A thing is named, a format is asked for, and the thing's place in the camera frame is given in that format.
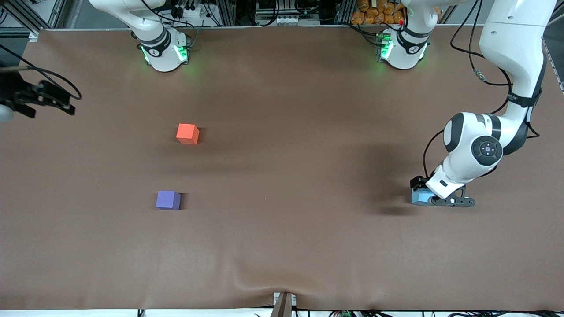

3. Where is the brown table cloth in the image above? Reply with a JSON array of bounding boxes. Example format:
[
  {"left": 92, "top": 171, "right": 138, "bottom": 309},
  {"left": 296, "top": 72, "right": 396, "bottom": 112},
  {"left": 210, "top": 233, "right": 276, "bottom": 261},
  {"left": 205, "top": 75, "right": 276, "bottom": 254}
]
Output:
[{"left": 0, "top": 24, "right": 564, "bottom": 311}]

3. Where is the purple foam block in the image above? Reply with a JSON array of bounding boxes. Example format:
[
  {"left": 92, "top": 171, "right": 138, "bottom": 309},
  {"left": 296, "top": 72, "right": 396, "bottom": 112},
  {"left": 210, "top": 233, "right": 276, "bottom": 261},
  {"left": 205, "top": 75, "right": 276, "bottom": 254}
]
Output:
[{"left": 156, "top": 190, "right": 182, "bottom": 210}]

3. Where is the light blue foam block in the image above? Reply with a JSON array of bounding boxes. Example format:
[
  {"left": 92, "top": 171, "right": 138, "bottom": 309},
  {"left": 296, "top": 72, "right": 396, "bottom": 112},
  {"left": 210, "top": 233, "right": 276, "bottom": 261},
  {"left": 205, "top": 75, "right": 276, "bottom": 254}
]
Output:
[{"left": 412, "top": 187, "right": 436, "bottom": 206}]

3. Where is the bag of orange items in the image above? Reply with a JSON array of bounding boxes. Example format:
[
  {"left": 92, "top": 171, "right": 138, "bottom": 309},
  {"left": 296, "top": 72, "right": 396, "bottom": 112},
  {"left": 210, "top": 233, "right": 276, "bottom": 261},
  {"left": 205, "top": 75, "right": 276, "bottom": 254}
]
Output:
[{"left": 351, "top": 0, "right": 406, "bottom": 25}]

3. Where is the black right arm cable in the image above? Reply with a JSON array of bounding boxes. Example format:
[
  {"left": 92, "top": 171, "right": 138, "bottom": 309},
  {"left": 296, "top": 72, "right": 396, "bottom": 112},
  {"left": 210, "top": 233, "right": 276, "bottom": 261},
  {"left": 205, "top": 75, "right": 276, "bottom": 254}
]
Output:
[{"left": 0, "top": 44, "right": 83, "bottom": 101}]

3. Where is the aluminium frame profile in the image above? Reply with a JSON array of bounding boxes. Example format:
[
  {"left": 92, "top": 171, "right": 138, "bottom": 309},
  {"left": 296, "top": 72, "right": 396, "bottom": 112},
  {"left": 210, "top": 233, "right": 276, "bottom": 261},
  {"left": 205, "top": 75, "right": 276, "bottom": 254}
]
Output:
[{"left": 0, "top": 0, "right": 67, "bottom": 42}]

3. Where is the orange foam block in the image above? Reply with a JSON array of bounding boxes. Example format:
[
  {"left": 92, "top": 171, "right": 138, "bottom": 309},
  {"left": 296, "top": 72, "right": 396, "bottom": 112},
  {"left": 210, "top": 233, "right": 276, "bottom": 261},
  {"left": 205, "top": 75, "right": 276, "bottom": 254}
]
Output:
[{"left": 176, "top": 123, "right": 200, "bottom": 145}]

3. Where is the power strip with black plugs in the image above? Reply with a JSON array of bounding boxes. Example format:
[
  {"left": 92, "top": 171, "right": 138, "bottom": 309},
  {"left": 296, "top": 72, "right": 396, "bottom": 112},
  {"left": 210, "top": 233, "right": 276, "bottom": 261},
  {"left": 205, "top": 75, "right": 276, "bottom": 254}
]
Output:
[{"left": 170, "top": 0, "right": 208, "bottom": 19}]

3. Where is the white power strip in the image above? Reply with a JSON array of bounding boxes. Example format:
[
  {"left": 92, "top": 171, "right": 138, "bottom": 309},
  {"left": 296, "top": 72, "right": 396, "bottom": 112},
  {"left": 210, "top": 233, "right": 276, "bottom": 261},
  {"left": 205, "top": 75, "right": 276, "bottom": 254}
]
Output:
[{"left": 257, "top": 15, "right": 321, "bottom": 26}]

